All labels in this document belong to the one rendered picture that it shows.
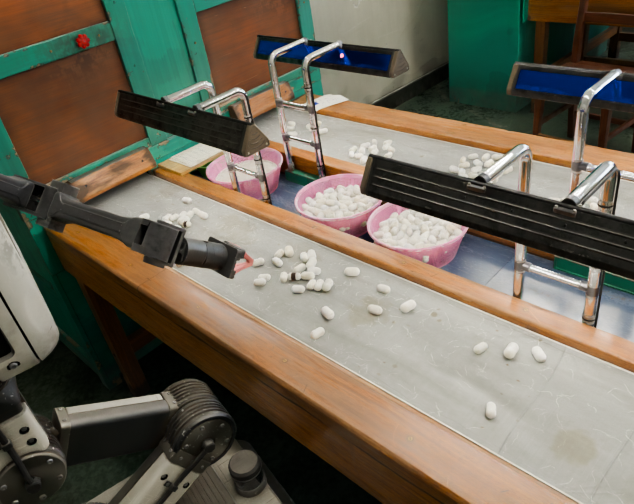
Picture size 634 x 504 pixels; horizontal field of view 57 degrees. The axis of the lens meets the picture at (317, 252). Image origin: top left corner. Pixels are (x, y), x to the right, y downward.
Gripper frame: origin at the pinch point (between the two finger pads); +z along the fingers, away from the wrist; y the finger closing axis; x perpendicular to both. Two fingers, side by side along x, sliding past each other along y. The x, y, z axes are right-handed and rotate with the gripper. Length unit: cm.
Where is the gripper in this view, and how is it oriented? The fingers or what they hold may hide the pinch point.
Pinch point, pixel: (249, 262)
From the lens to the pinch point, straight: 131.8
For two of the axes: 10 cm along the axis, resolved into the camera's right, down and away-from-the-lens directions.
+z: 6.4, 1.3, 7.6
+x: -3.1, 9.4, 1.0
